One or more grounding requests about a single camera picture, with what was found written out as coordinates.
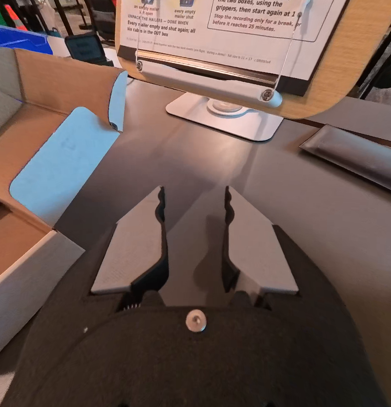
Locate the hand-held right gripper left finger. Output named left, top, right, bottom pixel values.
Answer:
left=91, top=186, right=169, bottom=294

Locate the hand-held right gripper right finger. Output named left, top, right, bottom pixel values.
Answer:
left=222, top=186, right=299, bottom=301

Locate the white cardboard mailer box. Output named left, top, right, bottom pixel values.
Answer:
left=0, top=48, right=129, bottom=360

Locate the orange traffic cone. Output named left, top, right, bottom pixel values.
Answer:
left=4, top=4, right=28, bottom=31

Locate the printed instruction sheet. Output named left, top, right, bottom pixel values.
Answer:
left=119, top=0, right=347, bottom=81

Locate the instruction sheet on wooden stand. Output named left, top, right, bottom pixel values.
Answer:
left=114, top=0, right=391, bottom=120

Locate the blue plastic bin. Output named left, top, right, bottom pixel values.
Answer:
left=0, top=25, right=54, bottom=55

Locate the silver metal bar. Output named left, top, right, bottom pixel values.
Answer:
left=299, top=124, right=391, bottom=194

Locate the black device with screen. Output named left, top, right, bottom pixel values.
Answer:
left=65, top=33, right=108, bottom=66

